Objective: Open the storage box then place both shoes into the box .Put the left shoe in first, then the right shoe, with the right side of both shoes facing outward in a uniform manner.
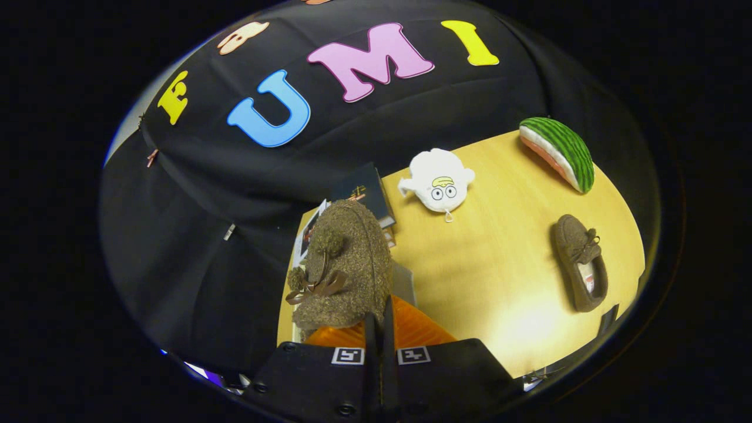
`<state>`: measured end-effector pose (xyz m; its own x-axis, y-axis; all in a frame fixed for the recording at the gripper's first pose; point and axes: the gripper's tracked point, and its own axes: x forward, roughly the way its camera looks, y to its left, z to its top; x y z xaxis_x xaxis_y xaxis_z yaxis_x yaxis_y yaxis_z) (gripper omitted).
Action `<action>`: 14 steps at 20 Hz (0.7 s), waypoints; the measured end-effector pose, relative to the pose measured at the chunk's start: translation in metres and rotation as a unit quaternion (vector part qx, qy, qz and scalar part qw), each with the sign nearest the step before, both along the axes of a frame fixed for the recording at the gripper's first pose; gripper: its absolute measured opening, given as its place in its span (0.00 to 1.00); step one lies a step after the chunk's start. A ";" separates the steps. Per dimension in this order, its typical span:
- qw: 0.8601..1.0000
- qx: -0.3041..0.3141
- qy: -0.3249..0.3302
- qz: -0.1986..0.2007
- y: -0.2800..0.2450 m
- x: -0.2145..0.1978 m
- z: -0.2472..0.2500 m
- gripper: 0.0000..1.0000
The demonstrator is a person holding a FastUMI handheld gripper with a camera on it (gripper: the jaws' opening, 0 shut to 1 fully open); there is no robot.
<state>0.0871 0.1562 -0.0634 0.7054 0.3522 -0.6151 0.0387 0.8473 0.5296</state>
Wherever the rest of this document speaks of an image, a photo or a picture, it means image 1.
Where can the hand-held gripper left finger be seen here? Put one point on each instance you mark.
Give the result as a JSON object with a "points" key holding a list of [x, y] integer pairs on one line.
{"points": [[317, 382]]}

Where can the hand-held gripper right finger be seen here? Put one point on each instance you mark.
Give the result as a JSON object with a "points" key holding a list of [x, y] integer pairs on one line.
{"points": [[440, 382]]}

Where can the grey fabric storage box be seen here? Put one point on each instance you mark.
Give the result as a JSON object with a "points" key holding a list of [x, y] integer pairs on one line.
{"points": [[404, 285]]}

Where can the brown fuzzy slipper shoe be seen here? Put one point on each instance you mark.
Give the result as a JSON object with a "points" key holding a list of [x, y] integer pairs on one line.
{"points": [[578, 264], [349, 264]]}

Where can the lit computer screen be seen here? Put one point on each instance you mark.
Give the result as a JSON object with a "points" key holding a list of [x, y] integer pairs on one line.
{"points": [[202, 373]]}

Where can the photo cover book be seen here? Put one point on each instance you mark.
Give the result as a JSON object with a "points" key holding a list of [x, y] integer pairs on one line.
{"points": [[305, 235]]}

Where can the brown book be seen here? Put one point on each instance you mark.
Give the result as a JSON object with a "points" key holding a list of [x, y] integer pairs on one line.
{"points": [[388, 236]]}

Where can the silver clip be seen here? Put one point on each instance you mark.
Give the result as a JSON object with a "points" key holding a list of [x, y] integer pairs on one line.
{"points": [[229, 232]]}

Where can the dark hardcover book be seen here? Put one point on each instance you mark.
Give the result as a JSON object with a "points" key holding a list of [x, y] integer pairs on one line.
{"points": [[364, 188]]}

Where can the white plush toy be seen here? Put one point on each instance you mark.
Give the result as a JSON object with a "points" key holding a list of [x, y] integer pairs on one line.
{"points": [[437, 179]]}

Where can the black backdrop cloth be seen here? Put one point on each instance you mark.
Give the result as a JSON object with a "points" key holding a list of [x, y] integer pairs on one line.
{"points": [[205, 205]]}

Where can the watermelon slice plush toy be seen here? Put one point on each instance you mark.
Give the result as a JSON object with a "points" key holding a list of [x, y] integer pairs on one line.
{"points": [[567, 150]]}

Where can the red clip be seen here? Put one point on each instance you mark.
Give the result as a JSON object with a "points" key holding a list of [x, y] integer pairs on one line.
{"points": [[152, 157]]}

